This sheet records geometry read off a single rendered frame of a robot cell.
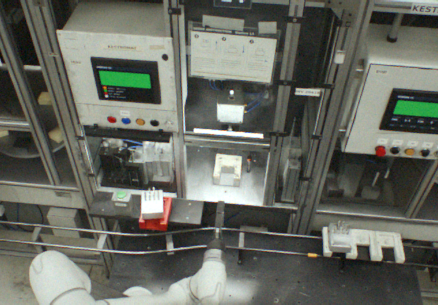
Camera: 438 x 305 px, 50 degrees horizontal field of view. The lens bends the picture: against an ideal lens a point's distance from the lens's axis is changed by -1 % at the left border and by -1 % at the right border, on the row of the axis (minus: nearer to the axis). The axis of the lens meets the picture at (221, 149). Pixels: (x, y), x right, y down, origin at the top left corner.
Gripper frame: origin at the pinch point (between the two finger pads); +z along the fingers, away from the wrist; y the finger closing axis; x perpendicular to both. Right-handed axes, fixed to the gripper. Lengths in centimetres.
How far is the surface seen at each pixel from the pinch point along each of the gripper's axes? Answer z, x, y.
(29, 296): 4, 118, -112
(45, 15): 21, 65, 76
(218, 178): 31.9, 4.0, -16.3
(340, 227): 11, -56, -20
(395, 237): 12, -82, -25
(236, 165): 39.6, -4.1, -14.1
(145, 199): 10.0, 35.4, -9.2
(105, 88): 18, 47, 48
